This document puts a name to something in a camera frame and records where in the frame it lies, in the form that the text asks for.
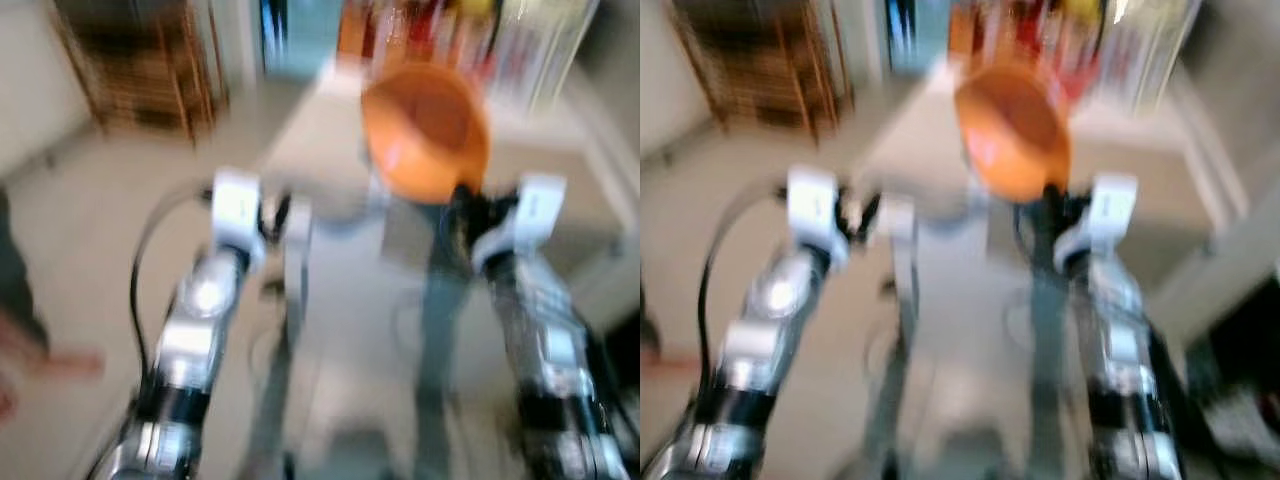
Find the orange plate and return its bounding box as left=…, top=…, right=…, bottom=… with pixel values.
left=953, top=63, right=1073, bottom=206
left=359, top=63, right=494, bottom=207

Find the grey chair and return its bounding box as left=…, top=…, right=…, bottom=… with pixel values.
left=860, top=193, right=1086, bottom=480
left=245, top=193, right=506, bottom=480

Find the colourful goods shelf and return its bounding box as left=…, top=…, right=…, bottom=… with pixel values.
left=945, top=0, right=1206, bottom=106
left=335, top=0, right=603, bottom=106

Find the brown wooden rack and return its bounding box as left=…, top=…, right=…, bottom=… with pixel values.
left=50, top=0, right=229, bottom=146
left=672, top=0, right=856, bottom=141

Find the person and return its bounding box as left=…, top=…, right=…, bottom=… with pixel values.
left=640, top=310, right=706, bottom=386
left=0, top=188, right=106, bottom=426

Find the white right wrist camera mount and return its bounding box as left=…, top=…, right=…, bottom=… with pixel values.
left=473, top=173, right=568, bottom=273
left=1055, top=172, right=1140, bottom=273

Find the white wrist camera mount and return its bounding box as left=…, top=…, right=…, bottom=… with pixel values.
left=211, top=168, right=265, bottom=269
left=473, top=173, right=568, bottom=273
left=1055, top=172, right=1140, bottom=273
left=786, top=165, right=849, bottom=271

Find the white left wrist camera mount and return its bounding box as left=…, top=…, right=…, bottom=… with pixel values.
left=786, top=165, right=849, bottom=271
left=211, top=168, right=265, bottom=269

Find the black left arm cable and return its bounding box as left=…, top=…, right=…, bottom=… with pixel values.
left=698, top=176, right=793, bottom=376
left=128, top=180, right=217, bottom=376

